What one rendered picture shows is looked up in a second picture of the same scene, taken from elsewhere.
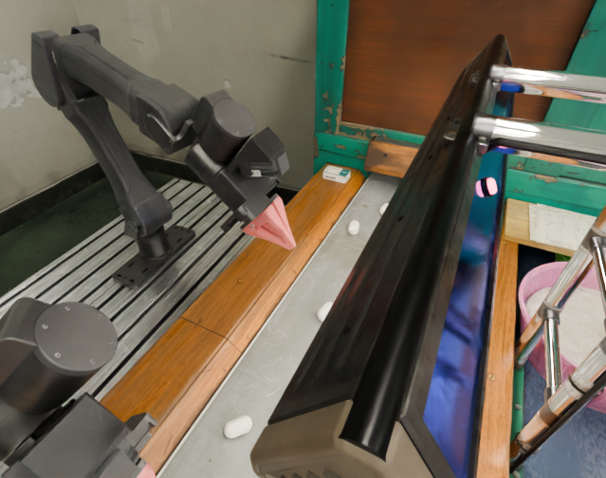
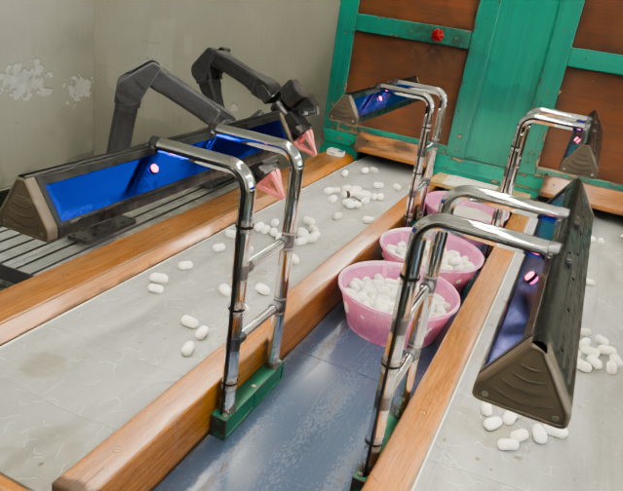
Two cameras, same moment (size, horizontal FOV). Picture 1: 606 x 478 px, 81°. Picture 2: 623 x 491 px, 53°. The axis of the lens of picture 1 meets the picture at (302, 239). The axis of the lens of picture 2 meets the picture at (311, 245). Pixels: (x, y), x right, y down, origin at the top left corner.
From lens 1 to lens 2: 1.51 m
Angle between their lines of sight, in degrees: 17
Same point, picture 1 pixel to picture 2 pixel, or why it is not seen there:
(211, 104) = (292, 83)
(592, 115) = (473, 124)
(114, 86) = (243, 73)
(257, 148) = (309, 101)
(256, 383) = not seen: hidden behind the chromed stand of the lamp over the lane
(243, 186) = (297, 119)
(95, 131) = (214, 95)
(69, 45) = (223, 55)
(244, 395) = not seen: hidden behind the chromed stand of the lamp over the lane
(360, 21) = (357, 64)
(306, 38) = (315, 77)
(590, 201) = (481, 173)
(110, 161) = not seen: hidden behind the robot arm
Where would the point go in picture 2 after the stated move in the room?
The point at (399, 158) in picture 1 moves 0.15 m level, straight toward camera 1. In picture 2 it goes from (375, 143) to (369, 152)
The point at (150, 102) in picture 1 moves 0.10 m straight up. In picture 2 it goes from (262, 80) to (266, 47)
